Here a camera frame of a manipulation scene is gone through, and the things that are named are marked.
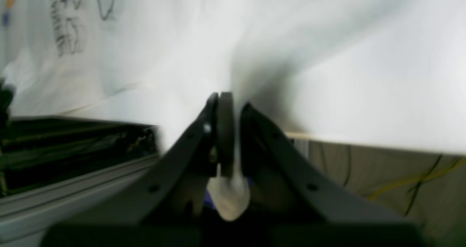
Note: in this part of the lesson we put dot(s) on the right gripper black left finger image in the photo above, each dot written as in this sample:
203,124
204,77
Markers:
173,190

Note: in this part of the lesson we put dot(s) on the aluminium frame stand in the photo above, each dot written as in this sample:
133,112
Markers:
52,168

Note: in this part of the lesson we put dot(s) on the white printed T-shirt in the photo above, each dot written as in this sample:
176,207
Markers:
382,73

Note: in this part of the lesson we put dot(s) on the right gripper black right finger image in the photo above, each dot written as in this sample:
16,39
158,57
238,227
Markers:
294,190

